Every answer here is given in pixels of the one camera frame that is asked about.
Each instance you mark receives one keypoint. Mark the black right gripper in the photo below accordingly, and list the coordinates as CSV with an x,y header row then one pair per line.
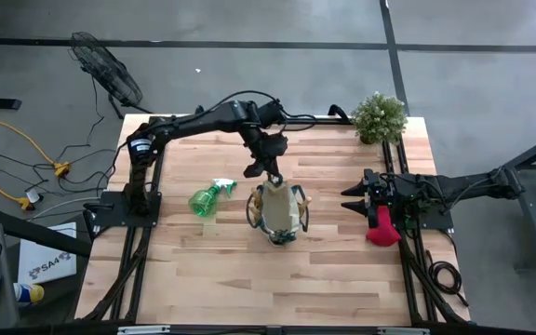
x,y
379,188

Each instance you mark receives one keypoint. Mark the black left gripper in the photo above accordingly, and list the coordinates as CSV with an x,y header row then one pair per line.
x,y
270,146

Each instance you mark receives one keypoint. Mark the beige green gardening tote bag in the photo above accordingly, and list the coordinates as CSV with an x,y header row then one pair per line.
x,y
279,207

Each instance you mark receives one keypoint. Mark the green plastic spray bottle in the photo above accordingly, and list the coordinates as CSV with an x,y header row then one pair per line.
x,y
203,202

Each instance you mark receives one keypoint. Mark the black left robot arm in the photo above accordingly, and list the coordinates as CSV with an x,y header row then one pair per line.
x,y
193,123

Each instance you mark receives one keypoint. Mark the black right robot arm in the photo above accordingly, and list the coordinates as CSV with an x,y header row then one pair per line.
x,y
459,186

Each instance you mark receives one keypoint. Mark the red cloth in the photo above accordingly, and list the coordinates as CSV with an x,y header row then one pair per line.
x,y
382,232

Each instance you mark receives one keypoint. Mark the green potted plant black pot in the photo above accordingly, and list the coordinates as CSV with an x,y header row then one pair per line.
x,y
379,118

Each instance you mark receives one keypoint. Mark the black metal stand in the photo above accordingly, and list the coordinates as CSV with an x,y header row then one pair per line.
x,y
535,223

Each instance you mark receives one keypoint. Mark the black floor fan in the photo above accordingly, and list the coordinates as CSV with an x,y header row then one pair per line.
x,y
105,70

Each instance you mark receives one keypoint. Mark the white power adapter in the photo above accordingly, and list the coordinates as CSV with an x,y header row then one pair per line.
x,y
33,196

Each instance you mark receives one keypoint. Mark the white printed cardboard box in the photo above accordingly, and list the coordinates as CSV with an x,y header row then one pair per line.
x,y
47,260

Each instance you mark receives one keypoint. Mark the black desk leg bar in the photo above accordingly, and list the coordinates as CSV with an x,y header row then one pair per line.
x,y
35,230

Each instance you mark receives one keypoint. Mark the yellow and white bottle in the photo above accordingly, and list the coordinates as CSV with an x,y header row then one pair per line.
x,y
30,293

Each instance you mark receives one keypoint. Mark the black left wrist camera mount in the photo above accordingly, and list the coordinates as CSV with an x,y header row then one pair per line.
x,y
253,170

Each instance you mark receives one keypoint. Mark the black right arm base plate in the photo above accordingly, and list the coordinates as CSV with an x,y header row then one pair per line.
x,y
435,223

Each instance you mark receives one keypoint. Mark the black arched bracket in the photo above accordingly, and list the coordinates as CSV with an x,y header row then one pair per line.
x,y
338,111

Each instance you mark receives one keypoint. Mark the silver frame bracket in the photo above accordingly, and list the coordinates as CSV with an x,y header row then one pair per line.
x,y
144,330
403,331

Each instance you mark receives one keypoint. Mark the black aluminium table frame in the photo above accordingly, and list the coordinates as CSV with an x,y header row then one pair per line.
x,y
212,329

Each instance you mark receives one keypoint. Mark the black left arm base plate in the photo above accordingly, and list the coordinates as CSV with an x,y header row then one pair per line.
x,y
110,214

